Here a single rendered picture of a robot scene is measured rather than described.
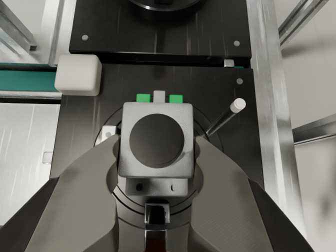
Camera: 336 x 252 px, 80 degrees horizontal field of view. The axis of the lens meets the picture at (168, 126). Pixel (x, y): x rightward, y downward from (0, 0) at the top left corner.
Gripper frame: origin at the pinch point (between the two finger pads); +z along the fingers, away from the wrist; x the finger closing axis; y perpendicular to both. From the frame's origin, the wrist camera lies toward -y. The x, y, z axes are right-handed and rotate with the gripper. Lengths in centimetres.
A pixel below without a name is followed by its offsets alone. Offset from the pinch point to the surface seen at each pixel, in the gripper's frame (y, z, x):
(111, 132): 3.3, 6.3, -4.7
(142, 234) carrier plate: 13.0, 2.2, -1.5
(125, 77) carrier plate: -0.1, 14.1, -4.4
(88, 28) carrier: -5.3, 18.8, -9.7
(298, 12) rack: -8.3, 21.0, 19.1
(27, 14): -6.6, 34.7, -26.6
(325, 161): 13.9, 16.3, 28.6
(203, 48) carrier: -3.5, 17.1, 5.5
